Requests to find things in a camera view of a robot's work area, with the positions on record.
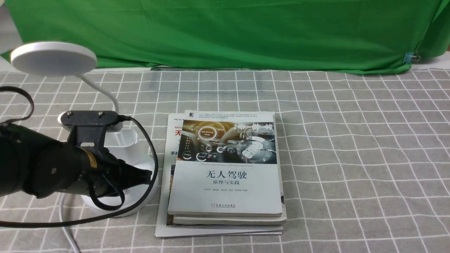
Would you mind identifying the white lamp power cable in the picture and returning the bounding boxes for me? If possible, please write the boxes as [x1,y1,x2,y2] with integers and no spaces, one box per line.
[58,193,82,253]

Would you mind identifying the grey checkered tablecloth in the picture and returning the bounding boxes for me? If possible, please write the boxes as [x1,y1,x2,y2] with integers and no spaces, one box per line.
[0,68,450,253]

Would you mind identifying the bottom thin magazine book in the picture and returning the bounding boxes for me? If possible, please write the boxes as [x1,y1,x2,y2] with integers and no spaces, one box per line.
[155,113,283,238]

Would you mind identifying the green backdrop cloth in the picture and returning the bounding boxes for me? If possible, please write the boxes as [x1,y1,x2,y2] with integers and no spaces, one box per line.
[5,0,449,74]

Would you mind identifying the white desk lamp with base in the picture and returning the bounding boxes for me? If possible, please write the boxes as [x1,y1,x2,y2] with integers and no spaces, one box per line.
[1,41,159,222]

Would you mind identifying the middle white book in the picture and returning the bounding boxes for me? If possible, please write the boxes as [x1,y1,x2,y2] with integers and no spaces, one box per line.
[172,113,287,226]

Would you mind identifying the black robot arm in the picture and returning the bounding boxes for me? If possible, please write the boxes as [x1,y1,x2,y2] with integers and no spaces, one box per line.
[1,124,155,199]

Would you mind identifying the top self-driving textbook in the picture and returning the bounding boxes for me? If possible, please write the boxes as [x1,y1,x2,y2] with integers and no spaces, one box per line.
[167,110,283,217]

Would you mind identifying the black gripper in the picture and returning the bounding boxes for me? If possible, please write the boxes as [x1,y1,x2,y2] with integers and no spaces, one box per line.
[72,147,153,197]

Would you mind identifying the black camera cable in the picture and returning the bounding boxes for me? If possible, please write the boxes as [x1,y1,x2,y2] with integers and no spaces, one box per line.
[0,86,159,228]

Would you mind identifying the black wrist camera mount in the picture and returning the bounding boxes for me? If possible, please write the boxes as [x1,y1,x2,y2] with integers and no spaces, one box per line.
[58,110,123,150]

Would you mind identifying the blue binder clip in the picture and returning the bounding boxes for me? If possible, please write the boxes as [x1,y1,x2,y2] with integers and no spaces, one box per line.
[402,51,421,65]

